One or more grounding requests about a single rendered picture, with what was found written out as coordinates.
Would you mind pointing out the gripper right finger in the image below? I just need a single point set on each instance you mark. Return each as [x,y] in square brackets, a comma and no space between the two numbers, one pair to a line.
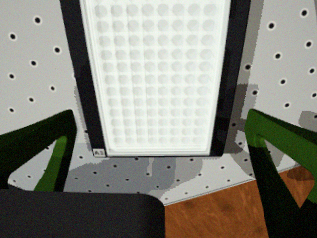
[278,204]

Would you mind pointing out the black flat plate holder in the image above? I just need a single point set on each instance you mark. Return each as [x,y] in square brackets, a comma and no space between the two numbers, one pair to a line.
[237,25]

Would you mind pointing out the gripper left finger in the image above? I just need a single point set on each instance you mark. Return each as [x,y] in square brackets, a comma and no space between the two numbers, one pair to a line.
[18,146]

